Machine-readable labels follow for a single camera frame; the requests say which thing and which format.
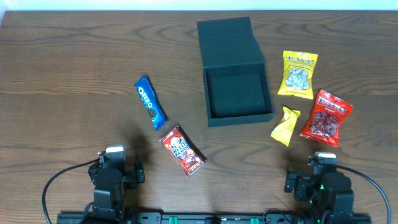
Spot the red Hello Panda snack pack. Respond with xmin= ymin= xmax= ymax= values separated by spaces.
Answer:
xmin=159 ymin=126 xmax=205 ymax=177

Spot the red dried fruit snack bag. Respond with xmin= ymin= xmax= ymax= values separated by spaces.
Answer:
xmin=300 ymin=90 xmax=353 ymax=147

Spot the yellow nut snack bag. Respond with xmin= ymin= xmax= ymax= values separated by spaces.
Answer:
xmin=277 ymin=50 xmax=318 ymax=100

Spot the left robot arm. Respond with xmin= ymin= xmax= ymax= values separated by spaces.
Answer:
xmin=80 ymin=151 xmax=145 ymax=223

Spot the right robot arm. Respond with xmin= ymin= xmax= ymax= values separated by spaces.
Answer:
xmin=284 ymin=153 xmax=354 ymax=223

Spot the blue Oreo cookie pack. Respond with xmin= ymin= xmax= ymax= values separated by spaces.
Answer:
xmin=134 ymin=76 xmax=167 ymax=131

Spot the small yellow wrapped snack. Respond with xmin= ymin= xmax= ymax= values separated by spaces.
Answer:
xmin=271 ymin=106 xmax=301 ymax=147

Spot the dark green open box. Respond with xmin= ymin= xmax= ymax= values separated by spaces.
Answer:
xmin=197 ymin=17 xmax=274 ymax=127

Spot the left black cable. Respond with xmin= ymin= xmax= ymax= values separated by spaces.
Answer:
xmin=42 ymin=157 xmax=102 ymax=224

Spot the black cable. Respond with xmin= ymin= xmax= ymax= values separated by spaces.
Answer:
xmin=42 ymin=157 xmax=102 ymax=224
xmin=335 ymin=164 xmax=392 ymax=224

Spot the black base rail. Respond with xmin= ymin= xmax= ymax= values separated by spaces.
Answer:
xmin=56 ymin=212 xmax=372 ymax=224

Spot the right black cable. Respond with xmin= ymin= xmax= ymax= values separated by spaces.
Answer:
xmin=335 ymin=164 xmax=392 ymax=224

